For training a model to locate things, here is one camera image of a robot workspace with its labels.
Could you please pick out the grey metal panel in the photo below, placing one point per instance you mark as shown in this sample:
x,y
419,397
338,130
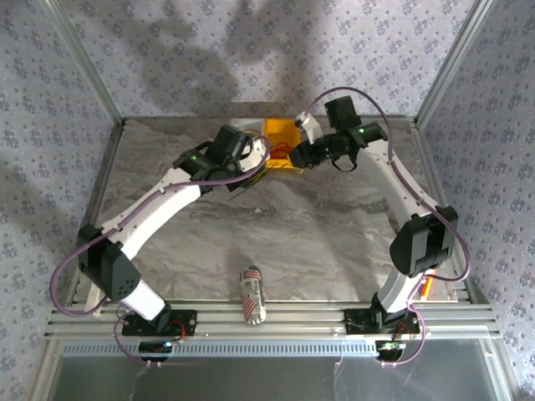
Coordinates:
x,y
251,380

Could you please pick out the yellow plastic bin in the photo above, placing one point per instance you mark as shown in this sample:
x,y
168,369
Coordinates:
x,y
280,125

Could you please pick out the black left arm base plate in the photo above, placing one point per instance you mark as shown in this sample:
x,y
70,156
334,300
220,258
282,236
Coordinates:
x,y
184,321

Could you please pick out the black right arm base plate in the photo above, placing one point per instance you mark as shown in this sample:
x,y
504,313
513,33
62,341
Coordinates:
x,y
355,321

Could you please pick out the orange pencil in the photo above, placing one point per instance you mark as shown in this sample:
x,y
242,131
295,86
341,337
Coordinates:
x,y
426,289

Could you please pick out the striped drink can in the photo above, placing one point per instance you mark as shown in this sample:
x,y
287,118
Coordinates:
x,y
253,292

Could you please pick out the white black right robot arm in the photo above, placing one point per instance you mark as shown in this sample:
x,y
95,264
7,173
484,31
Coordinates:
x,y
397,184

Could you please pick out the red rubber bands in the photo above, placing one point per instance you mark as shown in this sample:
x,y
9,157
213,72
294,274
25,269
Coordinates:
x,y
284,147

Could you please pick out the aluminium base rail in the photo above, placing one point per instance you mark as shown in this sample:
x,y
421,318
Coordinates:
x,y
292,330

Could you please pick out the aluminium frame post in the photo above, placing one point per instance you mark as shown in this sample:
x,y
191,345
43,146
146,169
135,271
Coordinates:
x,y
455,62
86,62

